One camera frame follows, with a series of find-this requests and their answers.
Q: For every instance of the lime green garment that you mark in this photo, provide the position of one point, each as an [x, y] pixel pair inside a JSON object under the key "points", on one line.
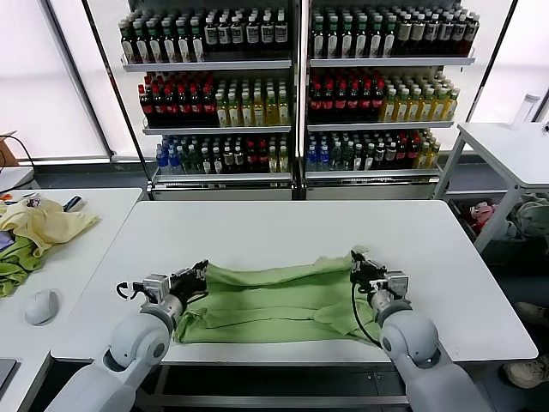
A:
{"points": [[15, 268]]}

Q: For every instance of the white computer mouse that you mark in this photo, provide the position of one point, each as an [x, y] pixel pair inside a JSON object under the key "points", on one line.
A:
{"points": [[42, 308]]}

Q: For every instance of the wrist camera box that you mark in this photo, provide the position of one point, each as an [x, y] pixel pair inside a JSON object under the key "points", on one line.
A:
{"points": [[396, 283], [155, 286]]}

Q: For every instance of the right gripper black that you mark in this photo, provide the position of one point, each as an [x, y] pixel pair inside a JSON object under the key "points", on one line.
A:
{"points": [[371, 280]]}

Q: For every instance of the cardboard box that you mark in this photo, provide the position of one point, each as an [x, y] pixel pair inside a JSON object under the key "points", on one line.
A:
{"points": [[6, 150]]}

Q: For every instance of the small red-label dark bottle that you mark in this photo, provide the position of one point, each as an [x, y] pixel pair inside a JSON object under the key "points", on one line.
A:
{"points": [[401, 159], [412, 159], [262, 163], [251, 163]]}

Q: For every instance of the black storage bin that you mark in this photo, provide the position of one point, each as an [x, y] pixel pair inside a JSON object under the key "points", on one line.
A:
{"points": [[458, 211]]}

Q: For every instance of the red-cap cola bottle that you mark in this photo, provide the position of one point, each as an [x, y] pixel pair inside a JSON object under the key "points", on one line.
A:
{"points": [[341, 105], [158, 107], [196, 107], [328, 105], [316, 105], [146, 107], [366, 105], [183, 107], [170, 107], [209, 107], [378, 105], [353, 105]]}

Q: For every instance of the pale crumpled garment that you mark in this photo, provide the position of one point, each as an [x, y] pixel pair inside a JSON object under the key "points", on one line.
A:
{"points": [[532, 212]]}

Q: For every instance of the small dark white-label bottle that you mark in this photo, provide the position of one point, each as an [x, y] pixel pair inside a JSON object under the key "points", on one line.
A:
{"points": [[206, 163], [358, 159], [218, 163], [369, 159]]}

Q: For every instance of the purple cloth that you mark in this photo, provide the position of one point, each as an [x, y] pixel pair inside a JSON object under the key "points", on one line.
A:
{"points": [[5, 241]]}

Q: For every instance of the small orange object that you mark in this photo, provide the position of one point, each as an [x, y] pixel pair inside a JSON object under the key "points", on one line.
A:
{"points": [[5, 197]]}

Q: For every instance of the dark blue small object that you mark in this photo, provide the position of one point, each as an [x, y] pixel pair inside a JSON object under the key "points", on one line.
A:
{"points": [[74, 203]]}

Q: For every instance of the white rounded desk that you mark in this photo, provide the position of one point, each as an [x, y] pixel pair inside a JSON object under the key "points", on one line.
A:
{"points": [[13, 178]]}

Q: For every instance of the tan sneaker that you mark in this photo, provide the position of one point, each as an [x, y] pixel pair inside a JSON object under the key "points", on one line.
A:
{"points": [[532, 312], [527, 373]]}

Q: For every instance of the white metal-frame table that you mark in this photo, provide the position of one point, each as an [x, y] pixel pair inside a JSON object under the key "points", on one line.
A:
{"points": [[493, 141]]}

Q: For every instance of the small yellow juice bottle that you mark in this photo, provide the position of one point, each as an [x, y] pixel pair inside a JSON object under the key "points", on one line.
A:
{"points": [[273, 163], [434, 159], [283, 163], [423, 159]]}

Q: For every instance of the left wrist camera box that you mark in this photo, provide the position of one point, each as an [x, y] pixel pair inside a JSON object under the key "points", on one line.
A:
{"points": [[155, 286]]}

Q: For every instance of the small dark beige-label bottle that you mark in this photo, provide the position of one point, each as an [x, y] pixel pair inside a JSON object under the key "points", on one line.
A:
{"points": [[390, 159], [239, 163], [379, 159], [227, 163]]}

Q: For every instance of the clear green soda bottle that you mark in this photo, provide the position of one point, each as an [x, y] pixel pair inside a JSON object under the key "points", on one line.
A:
{"points": [[184, 163], [195, 163], [347, 159], [336, 159]]}

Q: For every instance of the green polo shirt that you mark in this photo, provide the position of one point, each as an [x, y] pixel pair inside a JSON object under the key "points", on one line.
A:
{"points": [[266, 300]]}

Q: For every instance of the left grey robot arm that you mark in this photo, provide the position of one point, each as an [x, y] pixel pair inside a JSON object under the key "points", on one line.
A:
{"points": [[128, 343]]}

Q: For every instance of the small white brown object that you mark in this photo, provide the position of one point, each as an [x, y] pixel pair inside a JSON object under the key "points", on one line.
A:
{"points": [[33, 201]]}

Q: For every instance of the grey laptop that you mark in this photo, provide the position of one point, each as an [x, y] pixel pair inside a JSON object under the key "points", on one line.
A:
{"points": [[6, 372]]}

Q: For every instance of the blue-label water bottle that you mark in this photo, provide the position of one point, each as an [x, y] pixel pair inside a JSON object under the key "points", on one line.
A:
{"points": [[312, 159], [162, 163], [324, 159], [173, 163]]}

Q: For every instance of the dark bottle beige label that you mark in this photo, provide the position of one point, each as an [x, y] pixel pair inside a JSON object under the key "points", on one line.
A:
{"points": [[472, 38], [403, 38], [458, 38], [431, 38], [444, 38], [417, 38]]}

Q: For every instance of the white-cap black-label bottle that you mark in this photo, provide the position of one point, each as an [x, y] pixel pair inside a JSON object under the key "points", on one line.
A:
{"points": [[224, 36], [281, 36], [211, 36], [237, 36], [266, 36], [252, 36]]}

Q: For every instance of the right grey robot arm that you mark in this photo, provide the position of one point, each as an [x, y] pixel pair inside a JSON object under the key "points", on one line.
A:
{"points": [[412, 339]]}

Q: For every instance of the pale yellow garment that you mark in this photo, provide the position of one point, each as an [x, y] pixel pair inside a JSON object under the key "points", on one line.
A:
{"points": [[47, 225]]}

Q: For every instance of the metal drinks shelf rack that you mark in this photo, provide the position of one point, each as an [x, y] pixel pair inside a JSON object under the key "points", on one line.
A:
{"points": [[386, 62], [214, 66]]}

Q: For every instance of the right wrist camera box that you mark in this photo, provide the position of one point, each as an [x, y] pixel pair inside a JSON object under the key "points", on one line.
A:
{"points": [[396, 283]]}

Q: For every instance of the pink red cloth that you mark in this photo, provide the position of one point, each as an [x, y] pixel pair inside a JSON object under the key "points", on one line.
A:
{"points": [[482, 212]]}

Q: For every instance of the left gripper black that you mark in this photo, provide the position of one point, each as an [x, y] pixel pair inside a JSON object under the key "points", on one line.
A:
{"points": [[184, 288]]}

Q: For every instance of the green-cap dark tea bottle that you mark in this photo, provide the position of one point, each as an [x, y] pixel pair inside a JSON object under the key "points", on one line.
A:
{"points": [[361, 43], [347, 43], [183, 47], [375, 43], [318, 43], [169, 47], [333, 43], [389, 43], [155, 47], [142, 47], [197, 47], [128, 47]]}

